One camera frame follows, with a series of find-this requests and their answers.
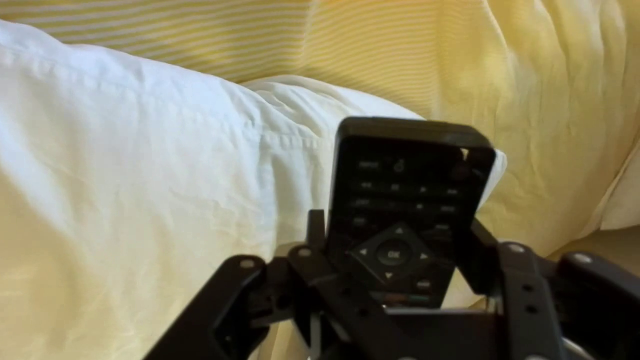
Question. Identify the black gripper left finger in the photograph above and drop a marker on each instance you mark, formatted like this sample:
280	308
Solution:
267	307

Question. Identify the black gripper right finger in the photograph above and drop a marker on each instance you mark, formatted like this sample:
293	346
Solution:
533	301

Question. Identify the black remote control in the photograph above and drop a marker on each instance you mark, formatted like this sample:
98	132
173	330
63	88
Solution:
406	213

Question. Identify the large white pillow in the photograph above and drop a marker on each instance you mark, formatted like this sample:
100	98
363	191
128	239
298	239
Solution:
146	201

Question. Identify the yellow striped bed sheet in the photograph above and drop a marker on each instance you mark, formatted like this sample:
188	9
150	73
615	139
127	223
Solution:
521	87

